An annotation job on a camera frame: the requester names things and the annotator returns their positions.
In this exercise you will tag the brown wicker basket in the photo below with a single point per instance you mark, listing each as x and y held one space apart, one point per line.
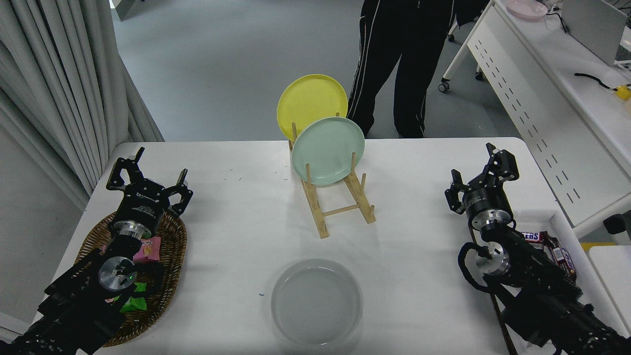
170 246

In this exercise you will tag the pink snack packet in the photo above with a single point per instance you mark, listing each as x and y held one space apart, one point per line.
150 249

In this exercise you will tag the white tray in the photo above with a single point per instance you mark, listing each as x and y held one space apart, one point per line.
589 287

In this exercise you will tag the white side table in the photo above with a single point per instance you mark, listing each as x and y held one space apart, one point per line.
616 268

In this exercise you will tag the yellow plate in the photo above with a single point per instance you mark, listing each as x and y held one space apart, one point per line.
308 101

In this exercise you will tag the green snack packet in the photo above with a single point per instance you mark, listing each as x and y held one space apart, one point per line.
135 301

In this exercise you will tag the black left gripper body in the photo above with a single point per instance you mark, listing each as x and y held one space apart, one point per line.
143 204

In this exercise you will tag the white perforated desk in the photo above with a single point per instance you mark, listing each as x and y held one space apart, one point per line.
542 74

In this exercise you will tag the grey box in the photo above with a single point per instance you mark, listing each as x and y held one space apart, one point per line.
596 27

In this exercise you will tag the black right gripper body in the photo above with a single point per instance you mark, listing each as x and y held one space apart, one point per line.
487 199

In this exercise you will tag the yellow object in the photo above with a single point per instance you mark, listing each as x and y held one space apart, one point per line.
624 92

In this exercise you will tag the grey curtain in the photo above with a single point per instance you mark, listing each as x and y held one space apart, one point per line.
49 74

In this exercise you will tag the brown Snickers bar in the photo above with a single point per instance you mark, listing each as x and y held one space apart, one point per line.
564 261
532 236

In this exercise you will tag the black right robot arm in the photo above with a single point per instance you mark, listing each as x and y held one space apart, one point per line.
547 305

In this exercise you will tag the person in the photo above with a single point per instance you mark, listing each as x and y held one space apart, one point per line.
409 49

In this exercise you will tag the pale green plate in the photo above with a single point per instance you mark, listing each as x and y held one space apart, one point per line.
328 148

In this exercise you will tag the grey plate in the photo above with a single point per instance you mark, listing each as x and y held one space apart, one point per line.
315 301

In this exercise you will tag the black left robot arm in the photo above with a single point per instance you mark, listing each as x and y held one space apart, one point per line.
74 305

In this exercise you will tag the pink plate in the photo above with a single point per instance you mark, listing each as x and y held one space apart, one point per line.
527 9

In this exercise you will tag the wooden plate rack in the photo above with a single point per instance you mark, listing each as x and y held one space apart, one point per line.
320 222

